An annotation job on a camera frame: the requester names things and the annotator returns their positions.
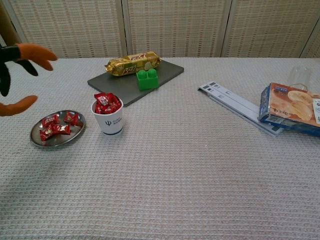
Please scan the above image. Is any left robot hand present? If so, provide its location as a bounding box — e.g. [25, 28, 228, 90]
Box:
[0, 42, 59, 117]

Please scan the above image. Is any red candy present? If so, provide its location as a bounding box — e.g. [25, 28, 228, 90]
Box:
[94, 92, 115, 107]
[41, 114, 61, 128]
[108, 98, 123, 113]
[94, 104, 108, 115]
[54, 124, 71, 135]
[39, 126, 56, 143]
[63, 111, 79, 125]

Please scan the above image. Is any round metal plate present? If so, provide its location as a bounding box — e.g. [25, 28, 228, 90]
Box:
[29, 109, 87, 148]

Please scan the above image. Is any white paper cup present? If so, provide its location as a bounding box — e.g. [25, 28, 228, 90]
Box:
[90, 98, 124, 137]

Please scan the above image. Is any woven folding screen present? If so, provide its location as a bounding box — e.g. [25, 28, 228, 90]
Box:
[0, 0, 320, 60]

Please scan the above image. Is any grey laptop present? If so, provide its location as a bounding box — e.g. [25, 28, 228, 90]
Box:
[87, 57, 185, 108]

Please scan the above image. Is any gold snack pack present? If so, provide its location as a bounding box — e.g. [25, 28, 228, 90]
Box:
[104, 51, 163, 77]

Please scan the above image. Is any green toy brick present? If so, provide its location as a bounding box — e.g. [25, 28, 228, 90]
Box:
[136, 69, 160, 91]

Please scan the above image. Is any beige woven tablecloth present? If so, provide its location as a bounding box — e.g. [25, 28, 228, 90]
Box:
[0, 56, 320, 240]

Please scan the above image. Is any long white paper box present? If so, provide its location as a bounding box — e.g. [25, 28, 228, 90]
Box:
[197, 84, 285, 138]
[206, 80, 262, 112]

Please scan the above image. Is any blue orange cookie box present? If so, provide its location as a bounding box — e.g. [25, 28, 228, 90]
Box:
[257, 81, 320, 138]

